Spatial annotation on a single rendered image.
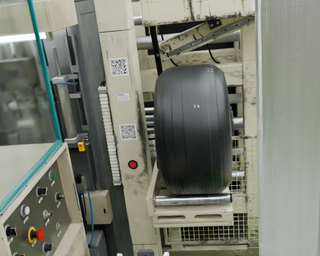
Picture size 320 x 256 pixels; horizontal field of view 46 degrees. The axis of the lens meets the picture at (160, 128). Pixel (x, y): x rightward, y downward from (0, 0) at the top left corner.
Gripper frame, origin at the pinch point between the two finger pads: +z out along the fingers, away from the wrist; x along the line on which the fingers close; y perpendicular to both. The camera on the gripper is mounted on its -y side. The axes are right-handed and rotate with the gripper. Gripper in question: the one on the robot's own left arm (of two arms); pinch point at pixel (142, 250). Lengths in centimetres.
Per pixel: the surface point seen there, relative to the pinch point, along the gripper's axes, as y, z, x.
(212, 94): -37, 44, 28
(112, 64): -45, 63, -10
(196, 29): -57, 95, 30
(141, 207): 23, 62, 3
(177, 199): 13, 51, 18
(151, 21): -61, 85, 7
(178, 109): -31, 43, 15
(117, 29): -59, 62, -8
